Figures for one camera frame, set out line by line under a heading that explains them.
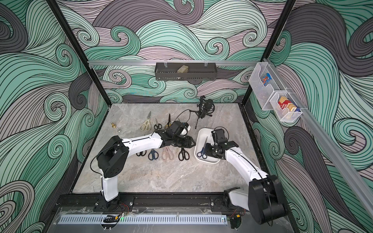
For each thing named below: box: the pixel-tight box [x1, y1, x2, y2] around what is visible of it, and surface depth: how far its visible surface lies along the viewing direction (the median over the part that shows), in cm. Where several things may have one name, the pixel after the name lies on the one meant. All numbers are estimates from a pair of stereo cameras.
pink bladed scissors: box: [161, 146, 174, 162], surface depth 94 cm
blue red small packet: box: [260, 72, 272, 86], surface depth 85 cm
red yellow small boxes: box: [277, 96, 298, 112], surface depth 67 cm
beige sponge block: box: [176, 64, 189, 73], surface depth 94 cm
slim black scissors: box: [178, 147, 190, 162], surface depth 92 cm
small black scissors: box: [153, 117, 163, 130], surface depth 109 cm
